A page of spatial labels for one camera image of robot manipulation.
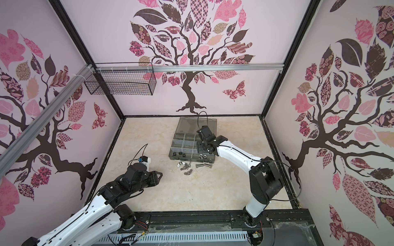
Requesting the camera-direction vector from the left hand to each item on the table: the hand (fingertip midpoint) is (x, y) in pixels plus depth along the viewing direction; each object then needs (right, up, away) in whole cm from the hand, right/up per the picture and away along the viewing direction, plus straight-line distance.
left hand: (159, 178), depth 77 cm
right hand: (+23, +16, +11) cm, 30 cm away
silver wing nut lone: (+14, -1, +12) cm, 19 cm away
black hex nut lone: (+4, +10, +20) cm, 23 cm away
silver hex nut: (+24, +8, +18) cm, 31 cm away
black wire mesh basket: (-28, +58, +17) cm, 67 cm away
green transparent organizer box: (+10, +14, +25) cm, 31 cm away
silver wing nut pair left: (+11, +2, +15) cm, 19 cm away
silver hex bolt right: (+27, +3, +15) cm, 31 cm away
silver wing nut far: (+9, +5, +15) cm, 18 cm away
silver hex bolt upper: (+19, +3, +15) cm, 25 cm away
